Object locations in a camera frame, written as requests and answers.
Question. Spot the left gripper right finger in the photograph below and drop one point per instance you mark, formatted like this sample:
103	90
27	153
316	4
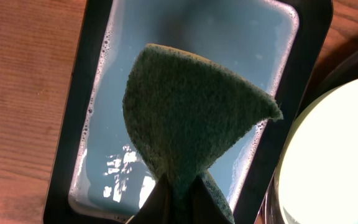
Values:
209	204

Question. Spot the light blue plate top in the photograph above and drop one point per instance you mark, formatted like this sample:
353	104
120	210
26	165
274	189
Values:
316	180

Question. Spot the green yellow sponge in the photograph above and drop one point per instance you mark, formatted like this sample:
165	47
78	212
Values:
183	112

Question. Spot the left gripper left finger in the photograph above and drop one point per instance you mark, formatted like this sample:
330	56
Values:
157	207

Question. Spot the round black tray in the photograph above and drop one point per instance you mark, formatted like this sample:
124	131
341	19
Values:
345	72

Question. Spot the rectangular tray with blue water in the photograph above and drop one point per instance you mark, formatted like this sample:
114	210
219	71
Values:
97	177

